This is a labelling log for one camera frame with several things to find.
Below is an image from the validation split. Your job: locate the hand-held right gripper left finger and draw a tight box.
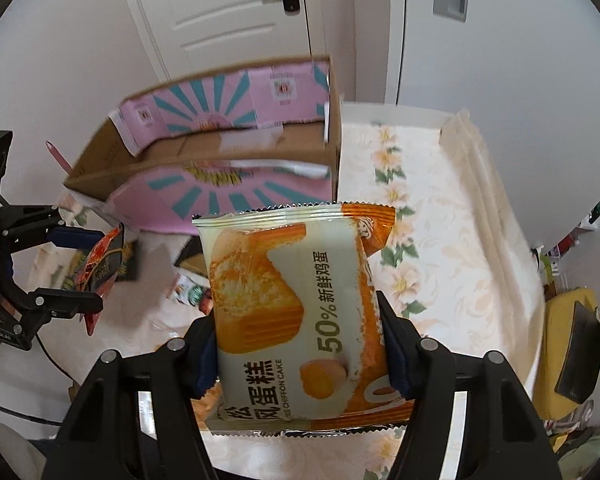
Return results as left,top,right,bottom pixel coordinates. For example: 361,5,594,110
40,312,221,480

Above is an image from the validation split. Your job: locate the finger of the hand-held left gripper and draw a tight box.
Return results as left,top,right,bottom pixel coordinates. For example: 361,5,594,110
0,203,106,256
9,287,104,350

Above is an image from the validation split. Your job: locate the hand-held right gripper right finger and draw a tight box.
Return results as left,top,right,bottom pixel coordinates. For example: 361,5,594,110
377,292,561,480

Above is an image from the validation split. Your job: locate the red snack packet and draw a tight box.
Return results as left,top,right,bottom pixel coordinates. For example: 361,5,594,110
72,225,126,336

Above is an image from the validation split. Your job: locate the cream orange cake packet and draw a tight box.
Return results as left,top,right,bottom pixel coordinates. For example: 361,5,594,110
192,201,416,436

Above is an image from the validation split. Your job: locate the cardboard box with pink flaps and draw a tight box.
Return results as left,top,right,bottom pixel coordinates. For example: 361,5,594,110
62,55,343,236

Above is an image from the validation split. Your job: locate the dark green snack packet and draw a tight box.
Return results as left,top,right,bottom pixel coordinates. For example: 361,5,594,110
117,240,142,282

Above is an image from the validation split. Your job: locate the green white snack packet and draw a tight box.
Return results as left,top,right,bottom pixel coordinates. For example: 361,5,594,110
167,274,216,317

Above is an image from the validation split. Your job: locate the floral tablecloth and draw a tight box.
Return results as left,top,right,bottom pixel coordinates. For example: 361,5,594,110
30,102,548,480

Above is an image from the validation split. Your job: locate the black flat bag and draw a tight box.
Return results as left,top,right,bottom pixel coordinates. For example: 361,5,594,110
554,301,600,404

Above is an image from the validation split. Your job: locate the cluttered shelf rack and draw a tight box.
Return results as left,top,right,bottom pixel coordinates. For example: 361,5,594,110
530,177,600,301

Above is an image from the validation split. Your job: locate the white panelled door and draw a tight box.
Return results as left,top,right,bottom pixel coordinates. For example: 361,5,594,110
115,0,351,98

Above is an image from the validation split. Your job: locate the white cabinet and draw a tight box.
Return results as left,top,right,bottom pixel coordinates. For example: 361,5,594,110
385,0,600,241

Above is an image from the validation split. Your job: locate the black cable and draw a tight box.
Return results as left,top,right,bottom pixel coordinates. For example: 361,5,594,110
0,332,76,426

